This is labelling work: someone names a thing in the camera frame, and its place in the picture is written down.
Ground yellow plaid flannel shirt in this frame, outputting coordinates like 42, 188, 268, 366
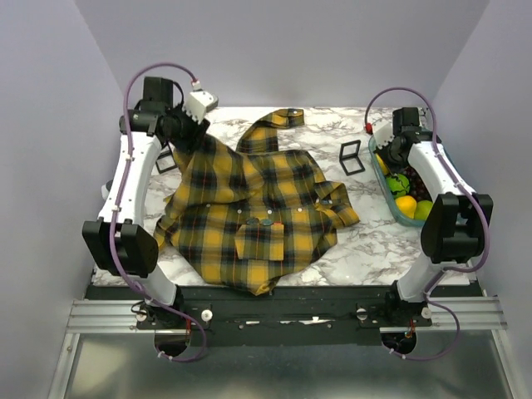
154, 109, 359, 295

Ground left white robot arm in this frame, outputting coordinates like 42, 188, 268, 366
82, 76, 218, 328

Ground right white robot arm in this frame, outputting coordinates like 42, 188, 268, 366
373, 107, 493, 326

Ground yellow mango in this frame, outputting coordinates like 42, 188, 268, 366
375, 154, 390, 176

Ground teal plastic fruit bin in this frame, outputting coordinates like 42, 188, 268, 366
368, 136, 425, 228

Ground green striped melon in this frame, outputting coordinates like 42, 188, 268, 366
386, 174, 411, 199

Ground dark purple grapes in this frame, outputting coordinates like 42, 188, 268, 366
403, 166, 432, 201

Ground yellow lemon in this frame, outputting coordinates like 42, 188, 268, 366
395, 195, 417, 219

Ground green apple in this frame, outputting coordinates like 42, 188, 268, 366
414, 200, 433, 221

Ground white bottle black cap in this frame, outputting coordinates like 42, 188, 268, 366
101, 180, 113, 200

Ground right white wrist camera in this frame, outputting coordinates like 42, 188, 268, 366
367, 121, 395, 150

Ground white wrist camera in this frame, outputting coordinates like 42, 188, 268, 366
183, 90, 219, 125
367, 121, 395, 150

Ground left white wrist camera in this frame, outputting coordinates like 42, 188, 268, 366
183, 90, 219, 125

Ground left black display frame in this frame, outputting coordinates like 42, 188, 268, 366
155, 143, 177, 175

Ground black display frame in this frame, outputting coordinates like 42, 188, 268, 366
338, 140, 366, 176
155, 143, 177, 175

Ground right black display frame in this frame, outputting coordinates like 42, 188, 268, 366
338, 140, 366, 176

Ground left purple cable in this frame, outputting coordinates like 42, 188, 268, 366
107, 62, 209, 363

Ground purple cable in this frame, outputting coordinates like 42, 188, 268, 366
107, 62, 209, 363
364, 86, 491, 362

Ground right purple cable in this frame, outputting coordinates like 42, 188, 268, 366
364, 86, 491, 362

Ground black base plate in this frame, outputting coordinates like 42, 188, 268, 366
84, 283, 485, 352

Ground aluminium rail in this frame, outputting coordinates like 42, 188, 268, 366
66, 297, 508, 335

